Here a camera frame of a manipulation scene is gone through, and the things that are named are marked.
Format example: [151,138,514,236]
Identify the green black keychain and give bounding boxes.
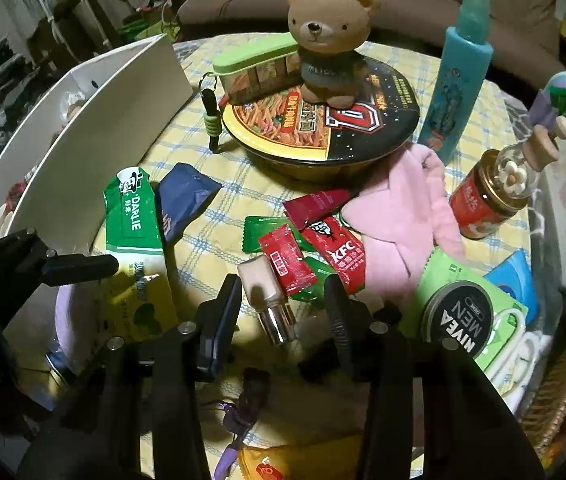
[198,72,222,153]

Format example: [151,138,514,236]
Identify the wicker basket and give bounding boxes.
[521,348,566,466]

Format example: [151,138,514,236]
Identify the purple eyelash curler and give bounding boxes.
[211,366,273,480]

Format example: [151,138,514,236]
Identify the navy blue sachet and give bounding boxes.
[155,162,222,245]

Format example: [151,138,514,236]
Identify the blue packet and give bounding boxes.
[485,248,539,325]

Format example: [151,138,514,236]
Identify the KFC ketchup packet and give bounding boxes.
[300,217,365,295]

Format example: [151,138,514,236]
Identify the red ketchup sachet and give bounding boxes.
[258,224,318,296]

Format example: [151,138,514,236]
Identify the instant noodle bowl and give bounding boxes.
[222,58,420,182]

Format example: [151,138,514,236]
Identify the dark red sachet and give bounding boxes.
[283,188,351,230]

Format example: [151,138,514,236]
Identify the Nivea men tin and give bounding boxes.
[420,281,494,358]

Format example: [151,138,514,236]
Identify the pink sock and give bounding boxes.
[341,142,466,312]

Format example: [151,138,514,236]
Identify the plaid scarecrow doll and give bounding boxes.
[0,180,28,236]

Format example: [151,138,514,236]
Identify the beige foundation bottle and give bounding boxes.
[237,255,296,346]

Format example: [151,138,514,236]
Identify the white handled scissors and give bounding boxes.
[484,308,545,414]

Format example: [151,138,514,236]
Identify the green card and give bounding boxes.
[399,248,527,379]

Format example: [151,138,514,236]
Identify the yellow soap packet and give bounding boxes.
[237,434,362,480]

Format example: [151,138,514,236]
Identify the green Darlie toothpaste box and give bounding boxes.
[92,164,180,356]

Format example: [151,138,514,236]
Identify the yellow checkered tablecloth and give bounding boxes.
[90,31,535,480]

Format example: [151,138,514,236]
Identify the teal spray bottle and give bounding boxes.
[417,0,494,164]

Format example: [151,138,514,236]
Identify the red jar with glass top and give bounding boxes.
[449,116,566,240]

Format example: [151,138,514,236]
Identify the green candy packet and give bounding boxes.
[242,216,315,254]

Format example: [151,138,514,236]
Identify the green lid snack box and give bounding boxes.
[213,32,301,105]

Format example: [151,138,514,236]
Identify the brown bear figurine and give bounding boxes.
[287,0,381,110]

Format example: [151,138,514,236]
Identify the white storage tray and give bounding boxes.
[0,36,193,254]

